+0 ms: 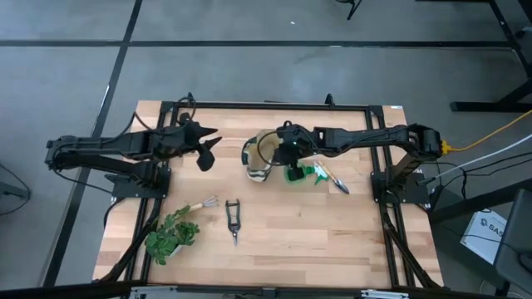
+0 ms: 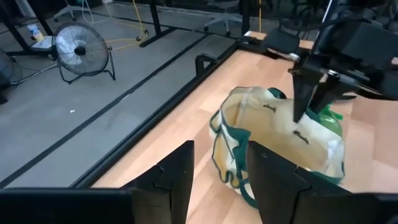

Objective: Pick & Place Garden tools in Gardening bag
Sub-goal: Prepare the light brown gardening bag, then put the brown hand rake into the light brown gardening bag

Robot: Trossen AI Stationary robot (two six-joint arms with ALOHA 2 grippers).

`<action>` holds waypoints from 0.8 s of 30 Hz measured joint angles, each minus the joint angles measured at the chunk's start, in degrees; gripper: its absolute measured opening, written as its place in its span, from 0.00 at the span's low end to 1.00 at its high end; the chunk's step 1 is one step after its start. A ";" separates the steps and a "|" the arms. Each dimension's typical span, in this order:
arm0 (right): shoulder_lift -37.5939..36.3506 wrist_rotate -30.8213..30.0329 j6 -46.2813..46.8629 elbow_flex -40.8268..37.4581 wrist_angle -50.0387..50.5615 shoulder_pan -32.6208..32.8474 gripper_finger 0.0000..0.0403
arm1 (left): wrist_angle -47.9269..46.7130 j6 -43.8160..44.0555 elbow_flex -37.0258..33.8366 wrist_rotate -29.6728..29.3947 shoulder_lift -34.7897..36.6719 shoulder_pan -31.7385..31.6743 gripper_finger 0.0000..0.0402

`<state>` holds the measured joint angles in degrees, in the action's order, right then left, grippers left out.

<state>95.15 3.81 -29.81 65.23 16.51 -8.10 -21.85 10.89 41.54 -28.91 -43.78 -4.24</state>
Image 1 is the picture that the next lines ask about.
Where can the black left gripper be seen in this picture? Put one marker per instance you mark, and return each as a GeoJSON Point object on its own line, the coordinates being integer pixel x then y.
{"type": "Point", "coordinates": [185, 137]}

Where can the black desk frame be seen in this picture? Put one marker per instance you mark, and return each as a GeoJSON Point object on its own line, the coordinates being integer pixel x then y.
{"type": "Point", "coordinates": [494, 106]}

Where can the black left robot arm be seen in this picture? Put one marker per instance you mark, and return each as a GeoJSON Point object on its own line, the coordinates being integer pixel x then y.
{"type": "Point", "coordinates": [104, 143]}

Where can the beige green gardening bag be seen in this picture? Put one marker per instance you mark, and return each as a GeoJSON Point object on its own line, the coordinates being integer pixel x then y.
{"type": "Point", "coordinates": [255, 172]}

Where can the green plant in white pot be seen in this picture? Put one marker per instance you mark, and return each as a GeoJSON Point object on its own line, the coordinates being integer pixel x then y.
{"type": "Point", "coordinates": [170, 238]}

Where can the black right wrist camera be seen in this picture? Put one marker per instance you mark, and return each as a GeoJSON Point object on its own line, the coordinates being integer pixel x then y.
{"type": "Point", "coordinates": [294, 145]}

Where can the white cardboard box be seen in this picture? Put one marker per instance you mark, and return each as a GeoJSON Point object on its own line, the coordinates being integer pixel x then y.
{"type": "Point", "coordinates": [482, 236]}

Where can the green plastic spray bottle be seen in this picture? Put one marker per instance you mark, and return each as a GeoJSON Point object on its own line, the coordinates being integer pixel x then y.
{"type": "Point", "coordinates": [311, 170]}

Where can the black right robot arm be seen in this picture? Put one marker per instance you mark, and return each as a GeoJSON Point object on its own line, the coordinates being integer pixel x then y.
{"type": "Point", "coordinates": [365, 137]}

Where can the black tripod leg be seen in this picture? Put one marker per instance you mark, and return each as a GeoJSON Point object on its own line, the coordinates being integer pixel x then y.
{"type": "Point", "coordinates": [353, 8]}

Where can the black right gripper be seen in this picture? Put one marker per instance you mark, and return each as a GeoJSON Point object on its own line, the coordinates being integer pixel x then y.
{"type": "Point", "coordinates": [282, 145]}

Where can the silver aluminium bracket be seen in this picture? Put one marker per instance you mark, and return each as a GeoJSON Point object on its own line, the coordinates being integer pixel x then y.
{"type": "Point", "coordinates": [154, 292]}
{"type": "Point", "coordinates": [384, 294]}

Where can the black pruning shears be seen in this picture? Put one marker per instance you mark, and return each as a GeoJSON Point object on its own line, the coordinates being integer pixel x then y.
{"type": "Point", "coordinates": [233, 220]}

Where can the black aluminium table frame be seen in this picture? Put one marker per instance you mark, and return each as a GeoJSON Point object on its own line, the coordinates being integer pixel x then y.
{"type": "Point", "coordinates": [270, 106]}

